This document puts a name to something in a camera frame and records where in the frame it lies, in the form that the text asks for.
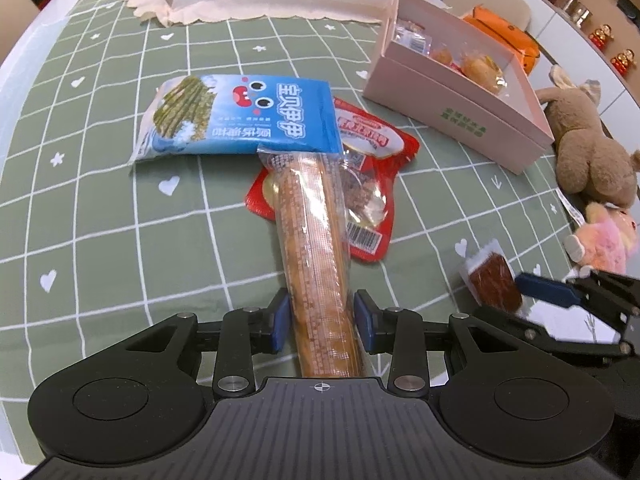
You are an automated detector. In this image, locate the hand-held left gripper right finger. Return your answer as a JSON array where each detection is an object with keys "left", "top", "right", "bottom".
[{"left": 353, "top": 289, "right": 507, "bottom": 397}]

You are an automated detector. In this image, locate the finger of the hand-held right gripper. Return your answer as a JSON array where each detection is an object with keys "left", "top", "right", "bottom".
[
  {"left": 514, "top": 266, "right": 640, "bottom": 333},
  {"left": 472, "top": 307, "right": 633, "bottom": 358}
]

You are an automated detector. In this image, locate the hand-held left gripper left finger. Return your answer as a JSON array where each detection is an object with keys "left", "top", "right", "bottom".
[{"left": 125, "top": 289, "right": 292, "bottom": 397}]

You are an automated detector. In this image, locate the small dark red jerky packet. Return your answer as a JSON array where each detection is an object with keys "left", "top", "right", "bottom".
[{"left": 459, "top": 240, "right": 526, "bottom": 319}]

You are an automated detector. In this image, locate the long bread stick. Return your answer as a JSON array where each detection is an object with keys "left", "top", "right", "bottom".
[{"left": 256, "top": 142, "right": 365, "bottom": 379}]

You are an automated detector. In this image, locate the pink cardboard box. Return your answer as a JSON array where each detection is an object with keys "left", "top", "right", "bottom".
[{"left": 362, "top": 0, "right": 556, "bottom": 176}]

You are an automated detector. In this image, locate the clear bread bun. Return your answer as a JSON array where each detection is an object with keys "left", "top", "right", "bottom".
[
  {"left": 430, "top": 45, "right": 459, "bottom": 67},
  {"left": 460, "top": 54, "right": 507, "bottom": 95}
]

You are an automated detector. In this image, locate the pink plush toy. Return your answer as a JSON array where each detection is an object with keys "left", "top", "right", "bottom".
[{"left": 564, "top": 201, "right": 640, "bottom": 277}]

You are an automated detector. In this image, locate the white plush toy tag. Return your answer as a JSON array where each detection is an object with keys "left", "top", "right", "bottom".
[{"left": 555, "top": 190, "right": 584, "bottom": 227}]

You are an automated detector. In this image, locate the brown rabbit plush toy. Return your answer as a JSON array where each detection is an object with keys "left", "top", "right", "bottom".
[{"left": 535, "top": 64, "right": 640, "bottom": 209}]

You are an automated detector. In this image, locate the red jerky packet with window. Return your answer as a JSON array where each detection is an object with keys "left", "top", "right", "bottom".
[{"left": 244, "top": 97, "right": 421, "bottom": 264}]

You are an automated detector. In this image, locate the blue seaweed snack packet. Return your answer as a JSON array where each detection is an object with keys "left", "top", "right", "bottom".
[{"left": 129, "top": 74, "right": 344, "bottom": 165}]

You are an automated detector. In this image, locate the green checked tablecloth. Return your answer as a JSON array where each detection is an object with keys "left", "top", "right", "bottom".
[{"left": 0, "top": 0, "right": 640, "bottom": 376}]

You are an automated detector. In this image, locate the red gold figurine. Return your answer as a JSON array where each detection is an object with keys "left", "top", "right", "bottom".
[
  {"left": 611, "top": 48, "right": 637, "bottom": 74},
  {"left": 589, "top": 24, "right": 614, "bottom": 50}
]

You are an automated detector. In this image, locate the white cabinet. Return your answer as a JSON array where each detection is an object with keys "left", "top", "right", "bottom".
[{"left": 525, "top": 0, "right": 640, "bottom": 128}]

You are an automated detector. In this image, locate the orange tissue pack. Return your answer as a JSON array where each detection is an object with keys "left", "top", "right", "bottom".
[{"left": 462, "top": 4, "right": 542, "bottom": 74}]

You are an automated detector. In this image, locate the clear wrapped small snack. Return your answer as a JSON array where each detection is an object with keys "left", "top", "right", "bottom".
[{"left": 392, "top": 17, "right": 434, "bottom": 54}]

